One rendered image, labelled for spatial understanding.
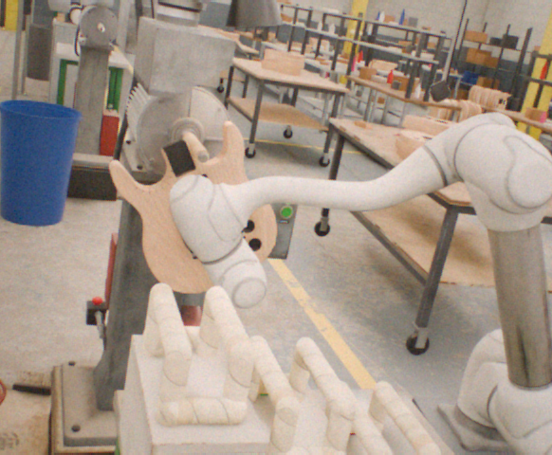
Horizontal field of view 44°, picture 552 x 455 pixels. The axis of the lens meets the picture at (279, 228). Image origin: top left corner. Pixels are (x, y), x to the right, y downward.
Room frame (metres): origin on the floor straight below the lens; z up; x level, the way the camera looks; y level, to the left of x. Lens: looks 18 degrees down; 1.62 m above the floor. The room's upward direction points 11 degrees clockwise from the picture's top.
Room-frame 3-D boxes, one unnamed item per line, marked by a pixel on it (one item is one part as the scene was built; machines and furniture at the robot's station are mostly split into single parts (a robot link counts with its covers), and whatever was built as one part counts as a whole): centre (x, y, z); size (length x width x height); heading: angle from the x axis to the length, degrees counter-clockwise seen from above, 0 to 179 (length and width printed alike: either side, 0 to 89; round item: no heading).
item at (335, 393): (0.91, -0.11, 1.12); 0.20 x 0.03 x 0.03; 20
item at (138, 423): (0.84, 0.08, 1.02); 0.27 x 0.15 x 0.17; 21
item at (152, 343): (0.91, 0.15, 1.15); 0.03 x 0.03 x 0.09
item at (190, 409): (0.75, 0.05, 1.12); 0.11 x 0.03 x 0.03; 111
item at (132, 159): (2.02, 0.38, 1.11); 0.36 x 0.24 x 0.04; 21
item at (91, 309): (2.13, 0.55, 0.46); 0.25 x 0.07 x 0.08; 21
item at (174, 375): (0.75, 0.09, 1.15); 0.03 x 0.03 x 0.09
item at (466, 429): (1.57, -0.60, 0.73); 0.22 x 0.18 x 0.06; 14
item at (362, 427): (0.94, -0.18, 1.04); 0.20 x 0.03 x 0.03; 20
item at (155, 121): (1.96, 0.35, 1.25); 0.41 x 0.27 x 0.26; 21
